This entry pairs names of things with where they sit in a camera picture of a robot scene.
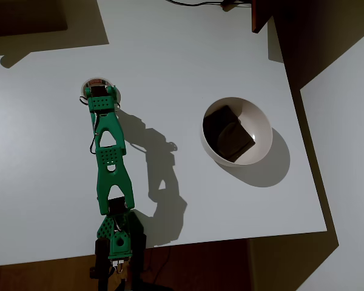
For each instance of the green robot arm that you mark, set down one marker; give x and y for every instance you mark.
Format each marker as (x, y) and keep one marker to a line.
(112, 157)

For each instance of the dark furniture block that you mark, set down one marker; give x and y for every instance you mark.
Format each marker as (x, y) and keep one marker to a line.
(24, 15)

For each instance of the white round bowl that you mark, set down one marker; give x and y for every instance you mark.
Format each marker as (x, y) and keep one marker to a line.
(261, 145)

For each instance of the white masking tape roll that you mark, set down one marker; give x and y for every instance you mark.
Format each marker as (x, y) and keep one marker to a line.
(94, 81)

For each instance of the black folded cloth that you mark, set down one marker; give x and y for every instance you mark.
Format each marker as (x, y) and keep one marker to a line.
(227, 133)

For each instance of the red-brown wooden board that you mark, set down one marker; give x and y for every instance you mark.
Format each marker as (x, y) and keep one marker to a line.
(261, 15)

